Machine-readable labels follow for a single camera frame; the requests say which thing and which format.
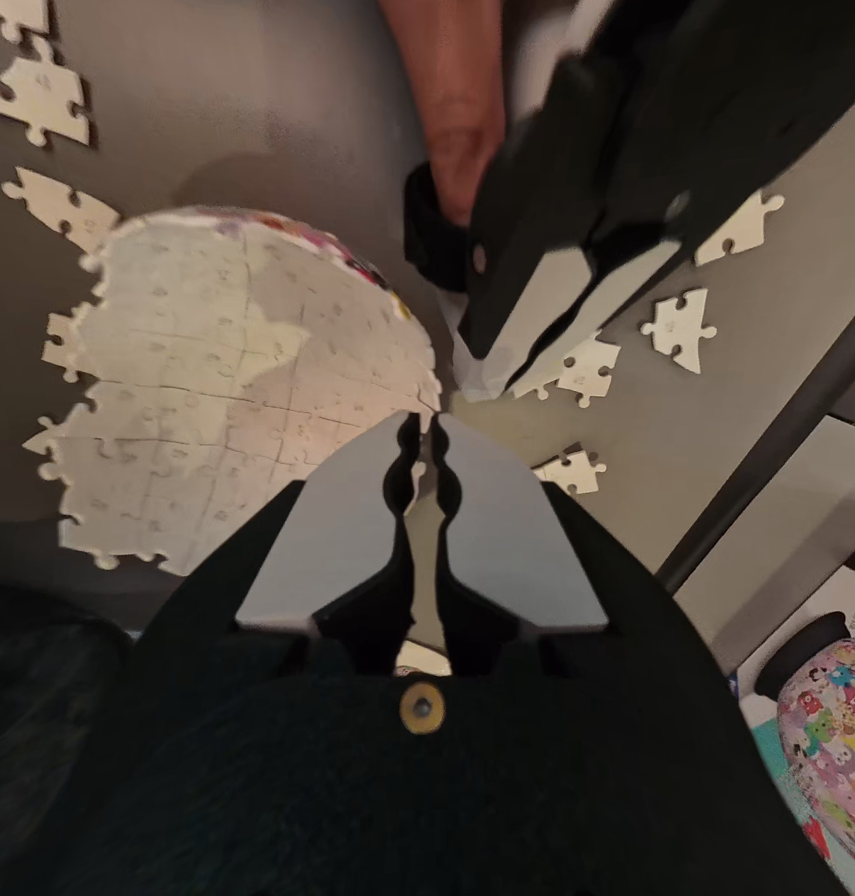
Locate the colourful puzzle ball box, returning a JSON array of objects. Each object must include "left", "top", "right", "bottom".
[{"left": 736, "top": 558, "right": 855, "bottom": 872}]

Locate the single white puzzle piece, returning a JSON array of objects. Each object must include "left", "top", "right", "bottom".
[
  {"left": 1, "top": 166, "right": 122, "bottom": 254},
  {"left": 0, "top": 35, "right": 92, "bottom": 149},
  {"left": 0, "top": 0, "right": 50, "bottom": 40}
]

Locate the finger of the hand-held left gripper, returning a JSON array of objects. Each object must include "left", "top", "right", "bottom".
[
  {"left": 509, "top": 238, "right": 683, "bottom": 401},
  {"left": 463, "top": 245, "right": 599, "bottom": 400}
]

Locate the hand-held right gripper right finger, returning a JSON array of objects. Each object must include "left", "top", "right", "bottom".
[{"left": 431, "top": 413, "right": 610, "bottom": 639}]

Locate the puzzle pieces group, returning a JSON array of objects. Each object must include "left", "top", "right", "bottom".
[{"left": 512, "top": 189, "right": 788, "bottom": 498}]

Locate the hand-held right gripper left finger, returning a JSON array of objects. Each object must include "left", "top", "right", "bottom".
[{"left": 236, "top": 411, "right": 425, "bottom": 639}]

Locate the person's left hand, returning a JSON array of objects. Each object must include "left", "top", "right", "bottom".
[{"left": 379, "top": 0, "right": 512, "bottom": 228}]

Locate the partly built white puzzle ball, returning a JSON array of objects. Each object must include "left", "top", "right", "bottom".
[{"left": 22, "top": 208, "right": 442, "bottom": 575}]

